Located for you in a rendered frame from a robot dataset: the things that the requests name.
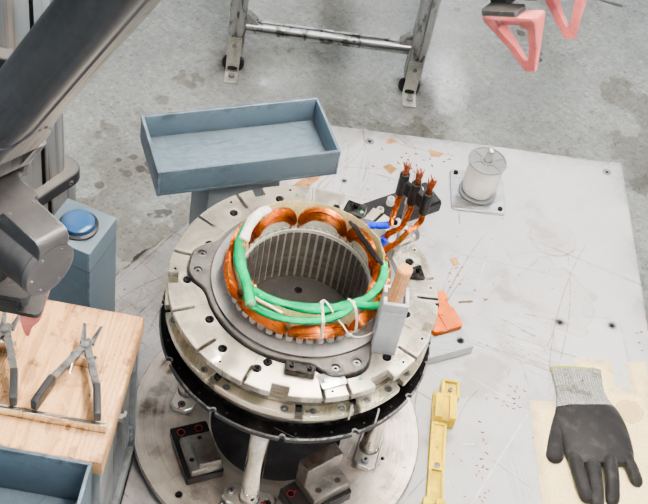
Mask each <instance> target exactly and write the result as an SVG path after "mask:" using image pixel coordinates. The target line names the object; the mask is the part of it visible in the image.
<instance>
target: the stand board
mask: <svg viewBox="0 0 648 504"><path fill-rule="evenodd" d="M1 317H2V312H0V321H1ZM83 323H86V339H87V338H88V337H89V338H92V337H93V335H94V334H95V333H96V331H97V330H98V328H99V327H100V326H103V329H102V331H101V333H100V335H99V337H98V339H97V341H96V343H95V345H94V346H92V351H93V355H94V356H97V357H98V367H97V372H98V376H99V380H100V383H101V421H97V422H102V423H107V432H106V434H104V433H98V432H93V431H87V430H82V429H77V428H71V427H66V426H60V425H55V424H49V423H44V422H38V421H33V420H28V419H24V416H23V418H17V417H11V416H6V415H0V446H5V447H10V448H15V449H21V450H26V451H32V452H37V453H43V454H48V455H54V456H59V457H65V458H70V459H76V460H81V461H86V462H92V473H93V474H98V475H102V474H103V472H104V468H105V465H106V461H107V458H108V454H109V451H110V447H111V444H112V440H113V437H114V433H115V429H116V426H117V422H118V419H119V415H120V412H121V408H122V405H123V401H124V398H125V394H126V391H127V387H128V383H129V380H130V376H131V373H132V369H133V366H134V362H135V359H136V355H137V352H138V348H139V344H140V341H141V337H142V334H143V330H144V318H143V317H139V316H133V315H128V314H123V313H117V312H112V311H106V310H101V309H96V308H90V307H85V306H80V305H74V304H69V303H63V302H58V301H53V300H47V302H46V305H45V308H44V311H43V314H42V317H41V319H40V321H39V322H38V323H37V324H36V325H34V326H33V327H32V330H31V333H30V335H29V336H26V335H25V333H24V331H23V328H22V325H21V322H20V321H19V323H18V324H17V326H16V328H15V330H14V331H12V333H11V336H12V341H16V342H17V350H18V352H17V355H15V357H16V362H17V368H18V404H17V406H15V407H21V408H23V411H24V408H26V409H31V410H34V409H32V408H31V402H30V400H31V399H32V397H33V396H34V394H35V393H36V391H37V390H38V389H39V387H40V386H41V384H42V383H43V382H44V380H45V379H46V377H47V376H48V375H49V374H51V373H52V372H53V371H54V370H55V369H56V368H57V367H58V366H59V365H60V364H61V363H62V362H63V361H64V360H65V359H66V358H67V357H68V356H70V353H71V352H74V351H75V350H76V349H77V348H78V347H79V346H80V345H81V344H80V339H81V332H82V326H83ZM67 373H68V370H67V371H66V372H65V373H64V374H63V375H62V376H61V377H60V378H59V379H58V380H57V381H56V384H55V386H54V387H53V389H52V390H51V392H50V393H49V394H48V396H47V397H46V399H45V400H44V402H43V403H42V404H41V406H40V407H39V409H38V410H37V411H42V412H48V413H53V414H59V415H64V416H70V417H75V418H80V419H86V420H91V421H94V415H93V386H92V382H91V377H90V373H89V369H88V368H85V367H80V366H74V365H73V367H72V370H71V374H67ZM9 385H10V368H9V362H8V357H7V353H4V352H0V404H4V405H10V402H9Z"/></svg>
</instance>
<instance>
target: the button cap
mask: <svg viewBox="0 0 648 504"><path fill-rule="evenodd" d="M62 224H63V225H64V226H65V227H66V229H67V231H68V233H69V234H70V235H73V236H84V235H87V234H89V233H91V232H92V231H93V229H94V227H95V219H94V216H93V215H92V214H91V213H90V212H88V211H86V210H83V209H74V210H71V211H69V212H67V213H66V214H65V215H64V216H63V218H62Z"/></svg>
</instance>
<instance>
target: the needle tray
mask: <svg viewBox="0 0 648 504"><path fill-rule="evenodd" d="M140 140H141V144H142V147H143V151H144V154H145V158H146V161H147V165H148V168H149V172H150V175H151V179H152V182H153V185H154V189H155V192H156V196H162V195H171V194H179V193H187V192H192V193H191V205H190V217H189V225H190V224H191V223H192V222H193V221H194V220H195V219H196V218H197V217H198V216H200V215H201V214H202V213H203V212H205V211H206V210H208V209H209V208H211V207H212V206H214V205H215V204H217V203H219V202H221V201H223V200H225V199H227V198H229V197H232V196H234V195H236V196H237V198H238V194H240V193H243V192H247V191H251V190H252V191H253V193H254V195H255V197H258V196H262V193H261V192H262V188H266V187H275V186H280V181H285V180H293V179H302V178H310V177H318V176H326V175H334V174H337V169H338V165H339V160H340V155H341V150H340V147H339V145H338V143H337V140H336V138H335V136H334V133H333V131H332V128H331V126H330V124H329V121H328V119H327V117H326V114H325V112H324V110H323V107H322V105H321V102H320V100H319V98H318V97H316V98H315V97H314V98H304V99H295V100H285V101H275V102H265V103H256V104H246V105H236V106H226V107H217V108H207V109H197V110H188V111H178V112H168V113H158V114H149V115H141V127H140Z"/></svg>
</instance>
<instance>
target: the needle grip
mask: <svg viewBox="0 0 648 504"><path fill-rule="evenodd" d="M412 272H413V268H412V267H411V266H410V265H409V264H406V263H404V264H400V265H399V266H398V269H397V271H396V274H395V277H394V279H393V282H392V285H391V288H390V290H389V293H388V296H387V297H388V298H387V302H392V303H399V304H400V303H401V301H402V298H403V295H404V293H405V290H406V287H407V285H408V282H409V280H410V277H411V274H412Z"/></svg>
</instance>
